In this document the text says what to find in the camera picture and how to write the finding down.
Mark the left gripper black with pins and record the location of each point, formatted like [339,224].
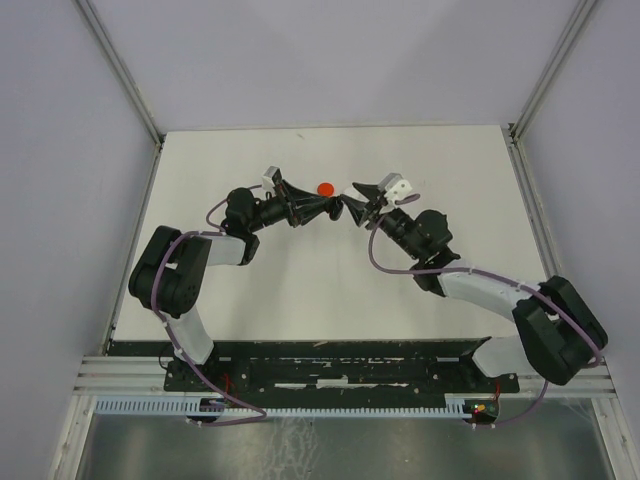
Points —
[308,205]

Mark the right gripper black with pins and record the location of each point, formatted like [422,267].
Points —
[358,208]

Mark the orange charging case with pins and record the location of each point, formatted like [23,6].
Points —
[325,189]

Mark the black charging case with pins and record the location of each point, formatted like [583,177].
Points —
[335,208]

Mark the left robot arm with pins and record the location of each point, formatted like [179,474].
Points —
[168,276]

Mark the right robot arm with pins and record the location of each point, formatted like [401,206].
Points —
[557,333]

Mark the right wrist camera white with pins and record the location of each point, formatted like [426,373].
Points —
[396,190]

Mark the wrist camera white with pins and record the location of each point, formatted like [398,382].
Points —
[396,190]
[271,178]

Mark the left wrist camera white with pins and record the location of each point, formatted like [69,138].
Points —
[271,178]

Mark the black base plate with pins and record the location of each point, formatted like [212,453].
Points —
[407,373]

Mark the left aluminium frame post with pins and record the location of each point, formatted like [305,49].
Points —
[99,32]

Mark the aluminium frame post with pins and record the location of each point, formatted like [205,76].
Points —
[99,32]
[570,36]

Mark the aluminium front rail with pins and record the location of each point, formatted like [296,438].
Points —
[133,375]

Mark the right aluminium frame post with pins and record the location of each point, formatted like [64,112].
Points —
[570,36]

